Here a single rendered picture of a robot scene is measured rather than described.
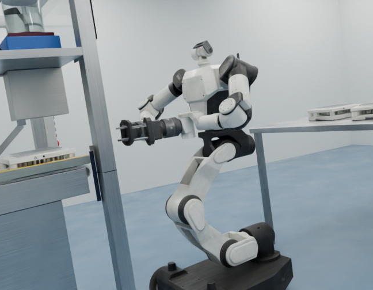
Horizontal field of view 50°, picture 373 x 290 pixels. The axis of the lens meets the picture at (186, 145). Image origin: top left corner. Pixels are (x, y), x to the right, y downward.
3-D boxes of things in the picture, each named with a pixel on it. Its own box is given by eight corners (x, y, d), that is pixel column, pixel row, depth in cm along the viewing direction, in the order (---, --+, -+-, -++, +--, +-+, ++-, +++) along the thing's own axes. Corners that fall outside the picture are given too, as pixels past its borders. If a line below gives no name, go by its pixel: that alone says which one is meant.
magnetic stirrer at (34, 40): (48, 63, 176) (45, 42, 175) (63, 53, 158) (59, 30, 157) (-1, 65, 165) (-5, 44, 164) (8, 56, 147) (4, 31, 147)
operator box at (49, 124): (52, 151, 255) (44, 110, 252) (59, 151, 240) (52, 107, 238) (41, 152, 251) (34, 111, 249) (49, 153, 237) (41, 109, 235)
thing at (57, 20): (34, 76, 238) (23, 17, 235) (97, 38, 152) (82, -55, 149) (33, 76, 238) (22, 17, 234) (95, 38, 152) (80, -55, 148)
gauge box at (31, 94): (62, 114, 183) (54, 70, 181) (69, 113, 174) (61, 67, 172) (11, 121, 171) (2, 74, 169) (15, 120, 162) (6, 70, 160)
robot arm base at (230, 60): (242, 95, 194) (244, 76, 199) (258, 83, 183) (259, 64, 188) (214, 83, 188) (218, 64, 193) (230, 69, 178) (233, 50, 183)
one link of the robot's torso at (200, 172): (177, 225, 205) (221, 152, 221) (197, 232, 191) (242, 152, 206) (156, 209, 199) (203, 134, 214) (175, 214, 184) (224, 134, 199)
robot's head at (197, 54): (202, 64, 210) (200, 47, 209) (214, 61, 201) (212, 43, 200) (192, 65, 206) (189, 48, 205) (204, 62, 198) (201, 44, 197)
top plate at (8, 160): (9, 165, 143) (8, 159, 142) (-3, 163, 163) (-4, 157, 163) (76, 152, 156) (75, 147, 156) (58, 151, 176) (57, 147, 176)
